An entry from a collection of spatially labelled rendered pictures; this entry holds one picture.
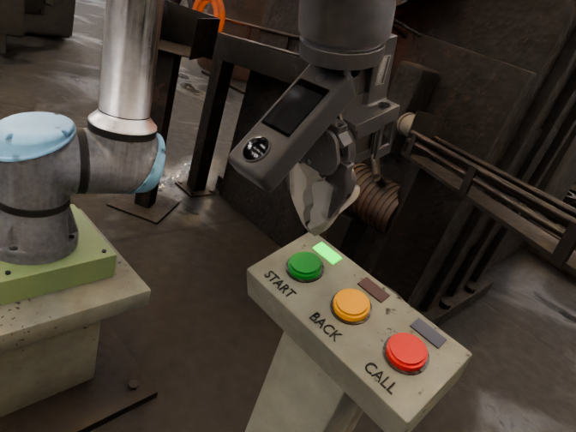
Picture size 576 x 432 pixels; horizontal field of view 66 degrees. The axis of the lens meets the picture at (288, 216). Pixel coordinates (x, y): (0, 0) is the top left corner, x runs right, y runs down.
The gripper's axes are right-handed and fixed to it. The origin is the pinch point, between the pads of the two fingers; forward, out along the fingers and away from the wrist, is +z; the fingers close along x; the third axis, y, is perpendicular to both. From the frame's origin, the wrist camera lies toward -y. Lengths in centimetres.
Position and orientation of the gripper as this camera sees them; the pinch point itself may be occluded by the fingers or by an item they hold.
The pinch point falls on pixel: (309, 227)
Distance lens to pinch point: 48.4
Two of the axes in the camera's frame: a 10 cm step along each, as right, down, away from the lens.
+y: 7.5, -4.2, 5.1
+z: -0.3, 7.5, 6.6
